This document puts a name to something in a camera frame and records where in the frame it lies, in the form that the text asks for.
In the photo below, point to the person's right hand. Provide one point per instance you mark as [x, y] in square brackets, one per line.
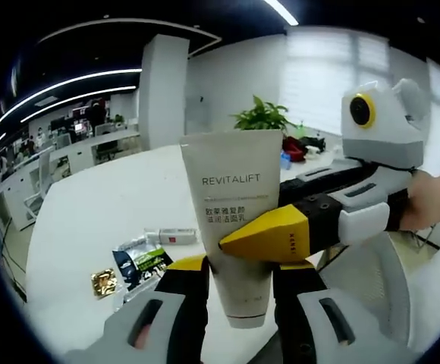
[432, 201]

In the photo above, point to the long ceiling light strip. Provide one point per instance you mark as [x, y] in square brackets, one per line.
[72, 81]
[79, 98]

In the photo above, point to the wide ceiling light strip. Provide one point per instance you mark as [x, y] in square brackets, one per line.
[280, 11]

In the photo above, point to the gold foil skincare sachet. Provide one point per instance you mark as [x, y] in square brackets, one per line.
[104, 283]

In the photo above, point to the green black skincare sachet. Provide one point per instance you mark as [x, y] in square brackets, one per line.
[144, 265]

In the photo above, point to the white office chair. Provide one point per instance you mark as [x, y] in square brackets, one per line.
[39, 178]

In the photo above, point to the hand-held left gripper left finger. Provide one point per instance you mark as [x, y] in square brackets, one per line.
[182, 303]

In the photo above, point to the green potted plant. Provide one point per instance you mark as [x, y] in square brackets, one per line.
[261, 115]

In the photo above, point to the person in white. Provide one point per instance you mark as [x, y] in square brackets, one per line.
[364, 295]

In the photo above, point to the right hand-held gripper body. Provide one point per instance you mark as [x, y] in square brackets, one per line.
[390, 125]

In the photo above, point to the row of white desks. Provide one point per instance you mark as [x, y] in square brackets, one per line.
[102, 142]

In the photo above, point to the small white skincare tube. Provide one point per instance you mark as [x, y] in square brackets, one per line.
[174, 236]

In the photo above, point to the red black bag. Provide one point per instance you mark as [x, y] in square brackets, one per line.
[294, 146]

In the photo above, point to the white skincare cream tube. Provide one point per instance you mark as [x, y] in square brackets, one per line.
[239, 182]

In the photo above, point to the white window blinds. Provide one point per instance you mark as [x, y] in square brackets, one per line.
[318, 76]

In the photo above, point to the small blue container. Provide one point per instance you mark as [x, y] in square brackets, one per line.
[284, 161]

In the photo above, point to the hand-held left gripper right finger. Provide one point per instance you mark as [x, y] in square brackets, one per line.
[299, 282]

